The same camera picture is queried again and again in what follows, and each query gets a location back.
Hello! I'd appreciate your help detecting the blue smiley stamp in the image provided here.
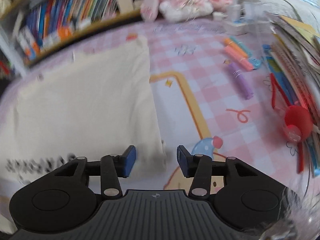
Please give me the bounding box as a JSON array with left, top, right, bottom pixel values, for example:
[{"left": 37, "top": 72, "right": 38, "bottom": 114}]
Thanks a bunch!
[{"left": 250, "top": 57, "right": 262, "bottom": 70}]

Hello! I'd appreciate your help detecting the white fleece blanket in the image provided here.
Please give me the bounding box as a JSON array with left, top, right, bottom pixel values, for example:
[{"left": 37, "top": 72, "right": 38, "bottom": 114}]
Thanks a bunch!
[{"left": 237, "top": 0, "right": 320, "bottom": 31}]

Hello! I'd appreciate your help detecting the beige cardboard pen holder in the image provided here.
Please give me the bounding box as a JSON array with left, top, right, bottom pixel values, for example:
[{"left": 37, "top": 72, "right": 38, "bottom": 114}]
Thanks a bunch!
[{"left": 116, "top": 0, "right": 136, "bottom": 13}]

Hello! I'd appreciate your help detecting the red toy with strap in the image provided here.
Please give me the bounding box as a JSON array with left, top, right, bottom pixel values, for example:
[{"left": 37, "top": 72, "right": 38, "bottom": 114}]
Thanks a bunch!
[{"left": 270, "top": 72, "right": 315, "bottom": 175}]

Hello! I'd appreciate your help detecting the pink stick bundle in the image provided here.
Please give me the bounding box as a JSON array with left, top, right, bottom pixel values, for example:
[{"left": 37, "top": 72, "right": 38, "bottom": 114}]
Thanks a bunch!
[{"left": 224, "top": 46, "right": 255, "bottom": 71}]

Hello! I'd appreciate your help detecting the white pink plush rabbit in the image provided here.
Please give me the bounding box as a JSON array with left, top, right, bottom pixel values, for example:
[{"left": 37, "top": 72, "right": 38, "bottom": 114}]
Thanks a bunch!
[{"left": 140, "top": 0, "right": 235, "bottom": 22}]

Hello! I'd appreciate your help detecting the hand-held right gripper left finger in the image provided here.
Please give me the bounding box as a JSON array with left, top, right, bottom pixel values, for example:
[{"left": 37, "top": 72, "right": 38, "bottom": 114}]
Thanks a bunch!
[{"left": 54, "top": 145, "right": 137, "bottom": 198}]

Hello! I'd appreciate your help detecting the upright white orange box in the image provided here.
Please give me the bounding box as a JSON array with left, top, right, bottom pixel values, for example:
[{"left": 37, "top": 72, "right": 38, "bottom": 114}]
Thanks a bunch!
[{"left": 19, "top": 29, "right": 41, "bottom": 61}]

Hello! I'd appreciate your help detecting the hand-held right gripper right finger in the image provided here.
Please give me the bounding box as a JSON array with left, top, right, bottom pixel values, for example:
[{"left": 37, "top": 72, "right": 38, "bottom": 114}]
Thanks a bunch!
[{"left": 176, "top": 145, "right": 260, "bottom": 199}]

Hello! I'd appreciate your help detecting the person's fuzzy sleeve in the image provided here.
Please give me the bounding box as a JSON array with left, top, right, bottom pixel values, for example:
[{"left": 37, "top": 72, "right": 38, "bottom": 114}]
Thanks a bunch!
[{"left": 260, "top": 185, "right": 320, "bottom": 240}]

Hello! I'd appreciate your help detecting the white power strip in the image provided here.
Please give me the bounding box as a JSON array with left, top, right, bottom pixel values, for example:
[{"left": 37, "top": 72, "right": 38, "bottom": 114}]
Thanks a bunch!
[{"left": 224, "top": 20, "right": 266, "bottom": 36}]

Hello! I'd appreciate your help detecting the orange stick bundle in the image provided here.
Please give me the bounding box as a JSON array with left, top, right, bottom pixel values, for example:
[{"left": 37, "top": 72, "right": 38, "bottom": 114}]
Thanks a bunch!
[{"left": 223, "top": 38, "right": 245, "bottom": 56}]

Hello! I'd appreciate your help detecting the row of colourful books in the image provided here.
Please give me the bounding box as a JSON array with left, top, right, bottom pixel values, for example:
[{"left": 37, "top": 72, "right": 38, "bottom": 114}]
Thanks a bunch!
[{"left": 0, "top": 0, "right": 143, "bottom": 55}]

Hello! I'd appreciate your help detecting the white charger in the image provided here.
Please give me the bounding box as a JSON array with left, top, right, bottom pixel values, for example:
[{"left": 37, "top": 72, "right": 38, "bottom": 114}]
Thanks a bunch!
[{"left": 226, "top": 4, "right": 242, "bottom": 23}]

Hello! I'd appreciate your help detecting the wooden bookshelf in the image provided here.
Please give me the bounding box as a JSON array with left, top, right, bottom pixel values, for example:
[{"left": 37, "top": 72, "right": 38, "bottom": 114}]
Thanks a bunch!
[{"left": 0, "top": 0, "right": 148, "bottom": 71}]

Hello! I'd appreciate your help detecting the pink checked desk mat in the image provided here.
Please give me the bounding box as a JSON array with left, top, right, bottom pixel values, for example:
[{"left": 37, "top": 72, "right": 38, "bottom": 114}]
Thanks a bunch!
[{"left": 0, "top": 17, "right": 320, "bottom": 198}]

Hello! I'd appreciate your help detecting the cream t-shirt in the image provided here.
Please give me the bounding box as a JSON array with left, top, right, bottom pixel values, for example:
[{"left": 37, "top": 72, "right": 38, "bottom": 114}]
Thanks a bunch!
[{"left": 0, "top": 35, "right": 167, "bottom": 234}]

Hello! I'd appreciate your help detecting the teal stick bundle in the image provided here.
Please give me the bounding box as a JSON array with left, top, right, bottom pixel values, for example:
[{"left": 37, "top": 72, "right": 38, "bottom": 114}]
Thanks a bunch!
[{"left": 231, "top": 36, "right": 253, "bottom": 56}]

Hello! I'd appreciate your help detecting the purple stick bundle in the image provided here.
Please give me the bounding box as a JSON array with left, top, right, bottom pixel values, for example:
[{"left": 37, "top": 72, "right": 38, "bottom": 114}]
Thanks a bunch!
[{"left": 227, "top": 62, "right": 255, "bottom": 100}]

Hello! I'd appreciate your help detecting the flat white orange box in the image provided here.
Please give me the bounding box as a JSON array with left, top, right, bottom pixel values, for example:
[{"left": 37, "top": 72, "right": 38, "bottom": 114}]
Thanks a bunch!
[{"left": 42, "top": 26, "right": 73, "bottom": 48}]

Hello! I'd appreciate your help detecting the stack of thin books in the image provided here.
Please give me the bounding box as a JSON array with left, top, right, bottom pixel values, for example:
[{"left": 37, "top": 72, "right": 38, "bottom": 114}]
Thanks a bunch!
[{"left": 262, "top": 12, "right": 320, "bottom": 176}]

